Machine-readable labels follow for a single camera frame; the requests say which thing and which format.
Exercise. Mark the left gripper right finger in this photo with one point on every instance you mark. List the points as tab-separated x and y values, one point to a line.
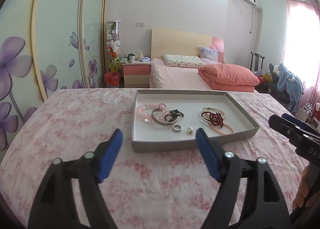
264	205

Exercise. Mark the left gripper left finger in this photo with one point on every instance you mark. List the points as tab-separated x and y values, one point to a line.
54	204

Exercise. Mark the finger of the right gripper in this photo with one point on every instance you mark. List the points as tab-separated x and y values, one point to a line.
303	125
290	130

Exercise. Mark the thin silver bangle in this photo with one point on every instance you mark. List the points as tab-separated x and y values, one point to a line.
213	115

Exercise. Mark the large pearl earring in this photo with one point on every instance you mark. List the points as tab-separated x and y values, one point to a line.
190	130

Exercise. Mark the silver cuff bangle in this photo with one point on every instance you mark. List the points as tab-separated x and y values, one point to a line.
160	119

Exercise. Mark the right hand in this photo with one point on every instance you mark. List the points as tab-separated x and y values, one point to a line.
303	191

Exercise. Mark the blue plush garment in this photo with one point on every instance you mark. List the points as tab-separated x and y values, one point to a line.
289	83

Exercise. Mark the pink window curtain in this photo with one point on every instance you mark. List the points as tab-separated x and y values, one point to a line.
301	54

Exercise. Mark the dark wooden chair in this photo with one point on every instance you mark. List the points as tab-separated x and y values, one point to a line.
257	61

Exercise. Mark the folded coral quilt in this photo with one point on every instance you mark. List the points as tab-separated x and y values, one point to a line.
228	77

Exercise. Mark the purple small pillow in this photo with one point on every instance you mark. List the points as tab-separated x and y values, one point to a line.
209	56

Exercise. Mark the pink floral bed sheet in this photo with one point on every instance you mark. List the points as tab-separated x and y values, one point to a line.
150	190

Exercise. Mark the grey cardboard tray box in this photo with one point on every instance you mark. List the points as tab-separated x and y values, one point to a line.
148	136

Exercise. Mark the floral white pillow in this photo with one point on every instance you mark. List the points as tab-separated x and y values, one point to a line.
183	61

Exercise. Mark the red lined waste bin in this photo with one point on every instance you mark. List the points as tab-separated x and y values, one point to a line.
112	79

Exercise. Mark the pink bed with headboard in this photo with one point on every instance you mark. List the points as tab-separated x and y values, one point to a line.
181	43

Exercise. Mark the pink white nightstand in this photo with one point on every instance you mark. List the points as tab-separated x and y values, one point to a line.
136	75

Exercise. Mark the plush toy display tube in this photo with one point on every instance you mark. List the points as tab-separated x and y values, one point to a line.
113	45

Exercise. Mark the floral sliding wardrobe doors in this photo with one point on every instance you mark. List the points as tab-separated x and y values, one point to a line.
47	45

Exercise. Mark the white wall socket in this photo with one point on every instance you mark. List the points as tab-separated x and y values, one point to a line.
140	24

